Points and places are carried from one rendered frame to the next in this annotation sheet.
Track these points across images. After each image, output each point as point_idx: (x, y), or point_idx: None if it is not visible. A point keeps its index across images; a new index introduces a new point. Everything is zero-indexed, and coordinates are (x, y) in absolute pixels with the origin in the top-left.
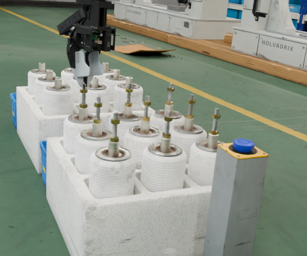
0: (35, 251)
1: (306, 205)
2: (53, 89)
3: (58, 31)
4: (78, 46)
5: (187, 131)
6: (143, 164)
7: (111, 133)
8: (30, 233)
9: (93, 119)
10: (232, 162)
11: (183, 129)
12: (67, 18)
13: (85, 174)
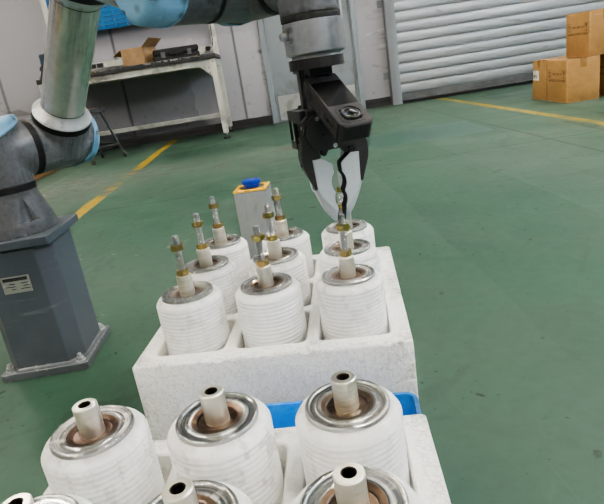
0: (443, 359)
1: (38, 399)
2: (368, 388)
3: (370, 128)
4: (345, 147)
5: (217, 257)
6: (310, 248)
7: (326, 247)
8: (451, 382)
9: (333, 270)
10: (270, 188)
11: (213, 264)
12: (354, 97)
13: None
